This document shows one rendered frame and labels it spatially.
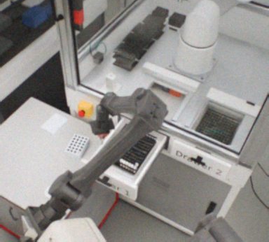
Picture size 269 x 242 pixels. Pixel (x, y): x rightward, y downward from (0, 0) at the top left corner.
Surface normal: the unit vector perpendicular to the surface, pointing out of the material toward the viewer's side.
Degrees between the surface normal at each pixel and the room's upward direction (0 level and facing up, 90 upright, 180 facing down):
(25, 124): 0
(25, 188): 0
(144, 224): 0
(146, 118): 64
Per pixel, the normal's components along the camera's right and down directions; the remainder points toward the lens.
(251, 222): 0.04, -0.61
